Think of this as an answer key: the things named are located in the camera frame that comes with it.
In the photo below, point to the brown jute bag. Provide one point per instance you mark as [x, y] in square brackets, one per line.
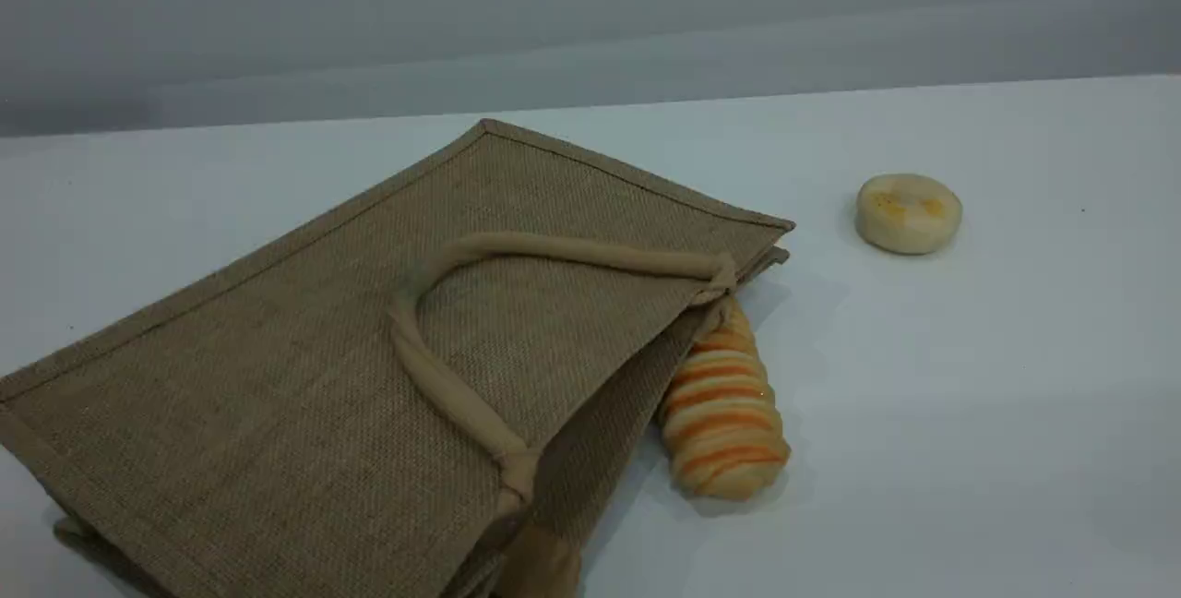
[369, 376]

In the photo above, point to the orange striped bread loaf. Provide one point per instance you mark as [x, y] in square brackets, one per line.
[724, 413]

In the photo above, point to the pale yellow banana slice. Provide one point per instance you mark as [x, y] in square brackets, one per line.
[909, 213]

